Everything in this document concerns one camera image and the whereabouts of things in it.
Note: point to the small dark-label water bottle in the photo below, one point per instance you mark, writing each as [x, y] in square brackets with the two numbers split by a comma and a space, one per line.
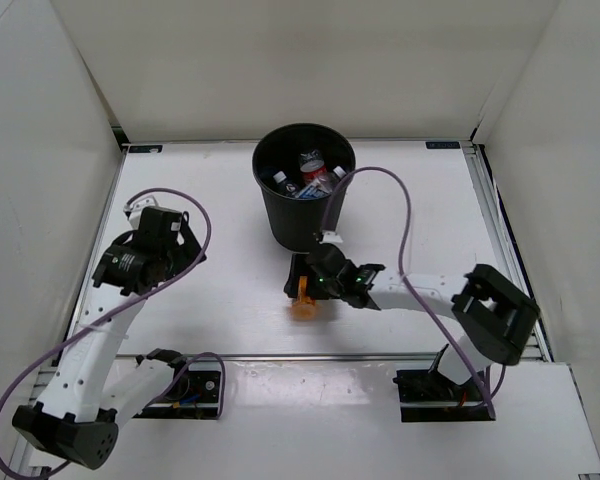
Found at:
[284, 186]

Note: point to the aluminium right side rail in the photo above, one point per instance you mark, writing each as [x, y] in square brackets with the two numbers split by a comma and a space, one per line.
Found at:
[508, 257]

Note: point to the aluminium front rail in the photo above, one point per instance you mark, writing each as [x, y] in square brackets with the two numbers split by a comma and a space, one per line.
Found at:
[417, 356]

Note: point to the aluminium rail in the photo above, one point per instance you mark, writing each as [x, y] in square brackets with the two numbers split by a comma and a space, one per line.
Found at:
[508, 257]
[417, 356]

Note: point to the orange juice bottle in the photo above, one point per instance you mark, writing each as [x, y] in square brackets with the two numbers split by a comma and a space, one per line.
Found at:
[303, 307]

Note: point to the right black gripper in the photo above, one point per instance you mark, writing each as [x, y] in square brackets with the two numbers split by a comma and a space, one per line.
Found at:
[299, 267]

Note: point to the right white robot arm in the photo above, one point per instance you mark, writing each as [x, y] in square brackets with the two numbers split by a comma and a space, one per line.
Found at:
[497, 318]

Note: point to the red-label red-cap water bottle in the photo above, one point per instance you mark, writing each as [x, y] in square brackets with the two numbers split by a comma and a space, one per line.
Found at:
[312, 166]

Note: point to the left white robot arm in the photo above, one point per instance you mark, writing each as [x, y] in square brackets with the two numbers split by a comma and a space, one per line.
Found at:
[78, 417]

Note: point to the blue-label clear water bottle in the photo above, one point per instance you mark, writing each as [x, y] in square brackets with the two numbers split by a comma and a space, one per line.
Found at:
[322, 185]

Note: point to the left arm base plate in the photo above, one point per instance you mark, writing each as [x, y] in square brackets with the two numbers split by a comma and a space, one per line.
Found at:
[199, 391]

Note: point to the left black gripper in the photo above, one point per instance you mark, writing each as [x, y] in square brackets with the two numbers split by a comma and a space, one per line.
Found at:
[188, 252]

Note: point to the black plastic bin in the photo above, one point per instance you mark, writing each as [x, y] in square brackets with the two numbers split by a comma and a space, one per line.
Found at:
[294, 222]

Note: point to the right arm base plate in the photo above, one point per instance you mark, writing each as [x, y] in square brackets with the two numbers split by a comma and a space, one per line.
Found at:
[427, 397]

